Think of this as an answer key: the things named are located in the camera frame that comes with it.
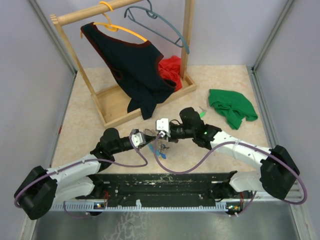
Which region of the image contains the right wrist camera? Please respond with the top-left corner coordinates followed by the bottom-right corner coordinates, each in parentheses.
top-left (155, 118), bottom-right (171, 137)

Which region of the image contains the blue-grey hanger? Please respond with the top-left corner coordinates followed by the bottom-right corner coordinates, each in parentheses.
top-left (123, 0), bottom-right (190, 55)

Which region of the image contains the wooden clothes rack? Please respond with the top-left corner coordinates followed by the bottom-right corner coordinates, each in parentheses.
top-left (50, 0), bottom-right (197, 128)

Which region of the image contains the yellow hanger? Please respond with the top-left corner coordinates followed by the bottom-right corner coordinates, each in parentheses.
top-left (79, 0), bottom-right (148, 43)

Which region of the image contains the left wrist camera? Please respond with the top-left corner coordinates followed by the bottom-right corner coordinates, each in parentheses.
top-left (129, 129), bottom-right (146, 149)

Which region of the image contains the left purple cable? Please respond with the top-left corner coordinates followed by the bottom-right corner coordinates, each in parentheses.
top-left (14, 132), bottom-right (148, 219)

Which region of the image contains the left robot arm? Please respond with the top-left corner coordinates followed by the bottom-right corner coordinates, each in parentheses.
top-left (13, 128), bottom-right (156, 220)

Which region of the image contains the green cloth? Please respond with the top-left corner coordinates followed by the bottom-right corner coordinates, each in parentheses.
top-left (208, 89), bottom-right (258, 130)

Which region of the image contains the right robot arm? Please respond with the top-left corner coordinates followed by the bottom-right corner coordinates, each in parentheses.
top-left (162, 107), bottom-right (300, 200)

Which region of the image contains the key with green tag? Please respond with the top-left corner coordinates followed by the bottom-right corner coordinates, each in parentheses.
top-left (199, 106), bottom-right (207, 118)

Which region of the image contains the navy tank top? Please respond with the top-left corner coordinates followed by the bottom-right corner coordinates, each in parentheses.
top-left (80, 23), bottom-right (176, 120)

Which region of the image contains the red cloth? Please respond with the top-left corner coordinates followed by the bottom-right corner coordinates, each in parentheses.
top-left (158, 55), bottom-right (182, 92)

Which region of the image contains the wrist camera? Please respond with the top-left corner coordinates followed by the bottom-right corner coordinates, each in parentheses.
top-left (155, 118), bottom-right (171, 137)
top-left (129, 129), bottom-right (146, 149)

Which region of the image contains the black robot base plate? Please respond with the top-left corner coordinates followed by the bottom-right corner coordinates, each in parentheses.
top-left (79, 171), bottom-right (252, 208)

